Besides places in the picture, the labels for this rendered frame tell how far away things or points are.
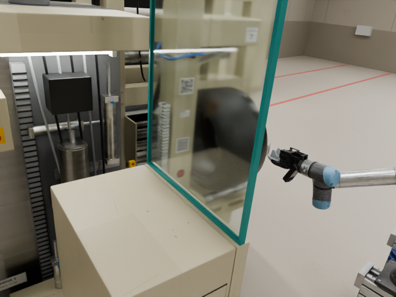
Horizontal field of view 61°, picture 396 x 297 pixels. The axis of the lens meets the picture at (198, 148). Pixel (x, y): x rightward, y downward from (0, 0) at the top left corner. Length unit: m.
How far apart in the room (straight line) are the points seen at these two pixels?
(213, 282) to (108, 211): 0.37
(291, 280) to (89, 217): 2.00
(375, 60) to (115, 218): 12.97
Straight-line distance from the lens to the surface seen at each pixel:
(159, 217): 1.03
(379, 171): 1.62
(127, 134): 2.05
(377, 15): 13.67
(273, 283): 2.72
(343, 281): 2.96
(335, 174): 1.44
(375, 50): 13.63
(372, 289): 2.03
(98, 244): 0.95
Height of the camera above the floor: 1.89
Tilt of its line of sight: 25 degrees down
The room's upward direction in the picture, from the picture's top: 5 degrees clockwise
